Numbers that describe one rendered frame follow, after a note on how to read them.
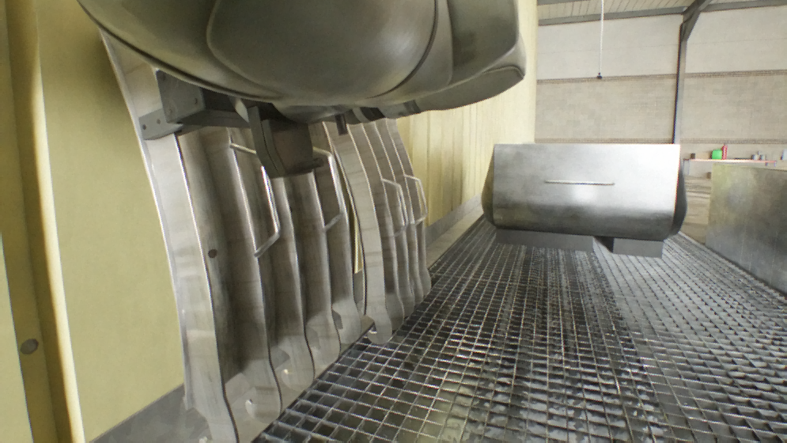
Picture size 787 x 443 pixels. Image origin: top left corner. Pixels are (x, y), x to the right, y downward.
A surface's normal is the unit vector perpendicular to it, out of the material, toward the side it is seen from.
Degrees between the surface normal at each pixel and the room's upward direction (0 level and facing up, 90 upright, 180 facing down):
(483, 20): 116
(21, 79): 90
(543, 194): 89
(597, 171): 92
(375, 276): 90
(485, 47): 135
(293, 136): 77
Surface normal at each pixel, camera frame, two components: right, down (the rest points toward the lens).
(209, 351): -0.37, 0.11
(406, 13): 0.91, 0.33
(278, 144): 0.90, -0.18
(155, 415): 0.93, 0.05
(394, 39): 0.81, 0.55
